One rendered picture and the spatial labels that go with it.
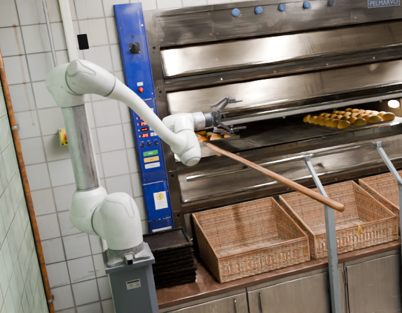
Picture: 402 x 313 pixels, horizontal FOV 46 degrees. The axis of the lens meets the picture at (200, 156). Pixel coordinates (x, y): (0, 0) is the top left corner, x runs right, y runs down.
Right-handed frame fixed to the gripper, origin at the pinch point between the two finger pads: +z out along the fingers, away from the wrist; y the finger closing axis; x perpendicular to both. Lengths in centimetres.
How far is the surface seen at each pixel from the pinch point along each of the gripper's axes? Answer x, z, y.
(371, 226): -6, 75, 78
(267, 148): -55, 34, 32
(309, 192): 56, 6, 29
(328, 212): 5, 42, 60
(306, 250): -9, 33, 85
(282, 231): -40, 33, 84
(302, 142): -55, 60, 32
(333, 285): 5, 41, 103
